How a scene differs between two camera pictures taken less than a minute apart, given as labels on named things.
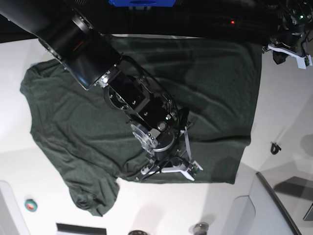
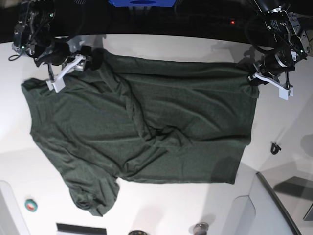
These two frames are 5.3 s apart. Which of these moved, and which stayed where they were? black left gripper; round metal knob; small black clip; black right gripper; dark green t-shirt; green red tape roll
Moved: dark green t-shirt; black left gripper; black right gripper
Stayed: green red tape roll; round metal knob; small black clip
